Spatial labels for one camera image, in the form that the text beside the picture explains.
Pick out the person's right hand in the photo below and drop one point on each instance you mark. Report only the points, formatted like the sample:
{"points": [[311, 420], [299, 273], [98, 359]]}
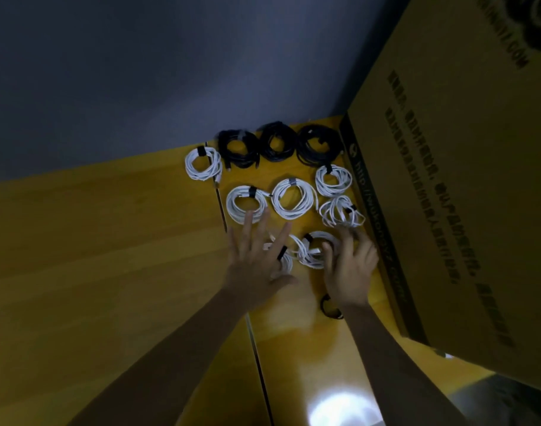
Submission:
{"points": [[352, 275]]}

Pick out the person's left hand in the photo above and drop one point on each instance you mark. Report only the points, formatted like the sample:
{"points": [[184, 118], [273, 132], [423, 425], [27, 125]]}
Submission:
{"points": [[253, 266]]}

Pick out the group of black cable ties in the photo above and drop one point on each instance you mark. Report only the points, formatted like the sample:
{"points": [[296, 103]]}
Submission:
{"points": [[324, 308]]}

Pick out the person's left forearm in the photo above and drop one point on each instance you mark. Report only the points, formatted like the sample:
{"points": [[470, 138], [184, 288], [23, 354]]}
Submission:
{"points": [[164, 377]]}

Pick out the person's right forearm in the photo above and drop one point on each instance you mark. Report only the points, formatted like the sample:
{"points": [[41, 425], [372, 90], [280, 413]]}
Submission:
{"points": [[395, 377]]}

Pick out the cardboard box with black print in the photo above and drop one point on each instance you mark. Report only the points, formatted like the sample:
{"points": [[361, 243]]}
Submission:
{"points": [[466, 173]]}

